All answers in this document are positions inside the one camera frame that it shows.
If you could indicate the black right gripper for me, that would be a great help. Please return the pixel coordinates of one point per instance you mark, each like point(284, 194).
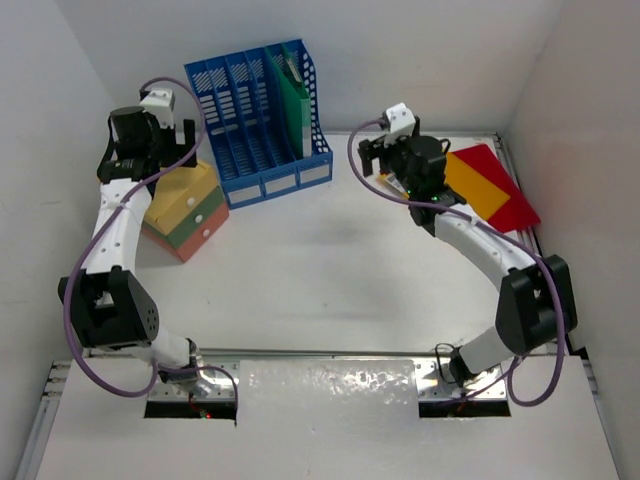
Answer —
point(376, 149)

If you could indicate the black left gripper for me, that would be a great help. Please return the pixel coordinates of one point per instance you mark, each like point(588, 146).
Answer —
point(175, 150)

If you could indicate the yellow drawer box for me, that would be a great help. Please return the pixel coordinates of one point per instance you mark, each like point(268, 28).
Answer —
point(178, 193)

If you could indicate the green folder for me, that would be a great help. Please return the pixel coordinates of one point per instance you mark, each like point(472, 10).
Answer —
point(295, 99)

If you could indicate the pink bottom drawer box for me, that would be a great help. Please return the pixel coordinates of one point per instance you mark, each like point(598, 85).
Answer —
point(195, 240)

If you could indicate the orange folder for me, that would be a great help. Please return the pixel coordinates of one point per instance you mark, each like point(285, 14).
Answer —
point(484, 197)

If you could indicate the red folder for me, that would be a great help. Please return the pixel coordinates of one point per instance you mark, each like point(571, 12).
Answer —
point(517, 213)

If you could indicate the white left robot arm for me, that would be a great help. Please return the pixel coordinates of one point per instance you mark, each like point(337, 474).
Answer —
point(105, 306)

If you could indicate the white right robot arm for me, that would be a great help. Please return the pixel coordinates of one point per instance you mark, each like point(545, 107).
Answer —
point(536, 302)

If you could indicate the blue file organizer rack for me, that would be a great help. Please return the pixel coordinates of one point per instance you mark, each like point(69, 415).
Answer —
point(246, 129)

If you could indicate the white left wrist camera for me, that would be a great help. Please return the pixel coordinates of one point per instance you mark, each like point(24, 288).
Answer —
point(159, 102)

